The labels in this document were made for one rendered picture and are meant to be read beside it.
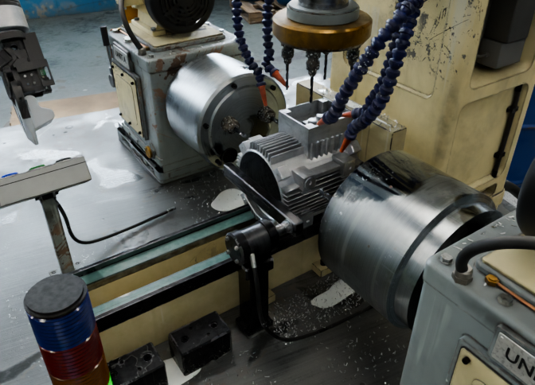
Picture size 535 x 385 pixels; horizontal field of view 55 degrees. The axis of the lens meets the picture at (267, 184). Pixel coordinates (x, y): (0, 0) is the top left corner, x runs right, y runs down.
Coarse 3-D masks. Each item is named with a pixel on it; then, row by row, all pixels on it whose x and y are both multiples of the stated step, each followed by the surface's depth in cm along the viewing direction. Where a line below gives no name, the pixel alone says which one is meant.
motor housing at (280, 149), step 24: (264, 144) 100; (288, 144) 100; (240, 168) 109; (264, 168) 112; (288, 168) 98; (312, 168) 101; (336, 168) 101; (288, 192) 97; (312, 192) 100; (264, 216) 108
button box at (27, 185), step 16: (64, 160) 101; (80, 160) 100; (16, 176) 95; (32, 176) 96; (48, 176) 97; (64, 176) 99; (80, 176) 100; (0, 192) 93; (16, 192) 95; (32, 192) 96; (48, 192) 97
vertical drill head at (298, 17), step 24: (312, 0) 88; (336, 0) 87; (288, 24) 88; (312, 24) 88; (336, 24) 87; (360, 24) 88; (288, 48) 96; (312, 48) 87; (336, 48) 87; (312, 72) 92; (312, 96) 95
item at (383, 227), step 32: (384, 160) 83; (416, 160) 85; (320, 192) 94; (352, 192) 81; (384, 192) 78; (416, 192) 76; (448, 192) 75; (480, 192) 78; (320, 224) 85; (352, 224) 80; (384, 224) 76; (416, 224) 73; (448, 224) 72; (480, 224) 75; (320, 256) 89; (352, 256) 80; (384, 256) 75; (416, 256) 72; (352, 288) 85; (384, 288) 75; (416, 288) 73
